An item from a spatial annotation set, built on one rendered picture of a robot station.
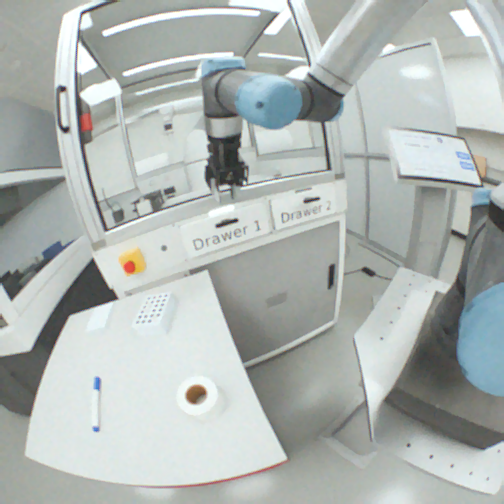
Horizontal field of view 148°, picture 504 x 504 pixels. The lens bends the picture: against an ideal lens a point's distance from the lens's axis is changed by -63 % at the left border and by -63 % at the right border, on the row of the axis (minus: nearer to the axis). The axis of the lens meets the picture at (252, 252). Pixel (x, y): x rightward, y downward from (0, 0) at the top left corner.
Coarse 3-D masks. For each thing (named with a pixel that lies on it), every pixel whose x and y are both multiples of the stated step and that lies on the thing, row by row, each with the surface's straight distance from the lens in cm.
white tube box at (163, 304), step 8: (152, 296) 58; (160, 296) 57; (168, 296) 54; (144, 304) 57; (152, 304) 55; (160, 304) 53; (168, 304) 53; (144, 312) 54; (152, 312) 52; (160, 312) 50; (168, 312) 52; (136, 320) 53; (144, 320) 51; (152, 320) 49; (160, 320) 48; (168, 320) 52; (136, 328) 52; (144, 328) 50; (152, 328) 49; (160, 328) 48
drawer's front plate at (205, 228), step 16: (240, 208) 64; (256, 208) 65; (192, 224) 61; (208, 224) 62; (240, 224) 64; (256, 224) 66; (192, 240) 63; (208, 240) 63; (240, 240) 66; (192, 256) 65
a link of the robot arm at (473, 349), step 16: (464, 0) 22; (480, 0) 20; (496, 0) 19; (480, 16) 20; (496, 16) 19; (480, 32) 21; (496, 32) 19; (496, 48) 19; (496, 64) 19; (496, 192) 18; (496, 208) 17; (496, 224) 17; (480, 240) 24; (496, 240) 16; (480, 256) 19; (496, 256) 16; (480, 272) 18; (496, 272) 16; (480, 288) 17; (496, 288) 15; (464, 304) 20; (480, 304) 15; (496, 304) 14; (464, 320) 17; (480, 320) 15; (496, 320) 14; (464, 336) 16; (480, 336) 15; (496, 336) 15; (464, 352) 17; (480, 352) 16; (496, 352) 16; (464, 368) 18; (480, 368) 18; (496, 368) 18; (480, 384) 20; (496, 384) 20
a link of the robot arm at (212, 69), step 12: (204, 60) 36; (216, 60) 35; (228, 60) 34; (240, 60) 36; (204, 72) 36; (216, 72) 34; (204, 84) 36; (216, 84) 33; (204, 96) 37; (204, 108) 38; (216, 108) 36
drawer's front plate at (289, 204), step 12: (312, 192) 75; (324, 192) 79; (276, 204) 68; (288, 204) 70; (300, 204) 73; (312, 204) 76; (324, 204) 80; (276, 216) 69; (312, 216) 77; (276, 228) 70
